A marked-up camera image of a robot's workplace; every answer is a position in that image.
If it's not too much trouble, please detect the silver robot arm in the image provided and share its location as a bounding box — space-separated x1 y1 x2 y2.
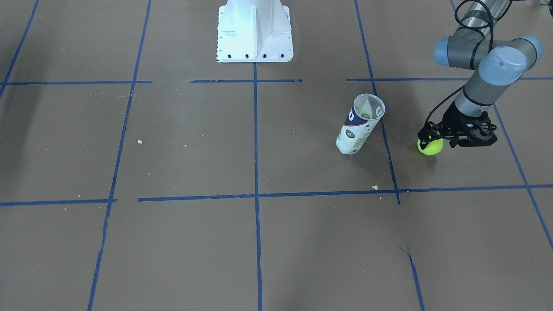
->
417 0 544 156

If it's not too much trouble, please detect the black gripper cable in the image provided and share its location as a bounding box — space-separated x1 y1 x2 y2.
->
425 0 515 128

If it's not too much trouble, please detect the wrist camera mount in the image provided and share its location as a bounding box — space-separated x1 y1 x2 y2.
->
449 111 498 148

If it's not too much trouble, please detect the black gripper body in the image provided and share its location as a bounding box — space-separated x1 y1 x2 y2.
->
438 101 483 137

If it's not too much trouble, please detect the white pedestal column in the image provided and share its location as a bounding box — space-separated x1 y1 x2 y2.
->
216 0 294 63

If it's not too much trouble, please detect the yellow tennis ball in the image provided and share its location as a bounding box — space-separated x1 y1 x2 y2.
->
417 139 444 156

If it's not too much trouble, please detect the tennis ball can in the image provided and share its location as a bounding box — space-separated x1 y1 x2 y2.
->
336 94 385 154

